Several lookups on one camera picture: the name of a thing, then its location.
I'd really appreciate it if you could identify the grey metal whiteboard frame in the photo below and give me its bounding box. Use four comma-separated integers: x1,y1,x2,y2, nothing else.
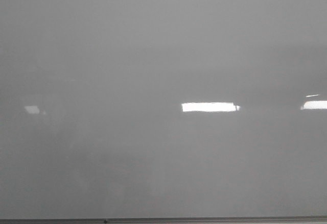
1,215,326,223

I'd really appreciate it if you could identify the white glossy whiteboard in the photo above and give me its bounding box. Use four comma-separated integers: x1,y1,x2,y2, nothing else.
1,0,326,219

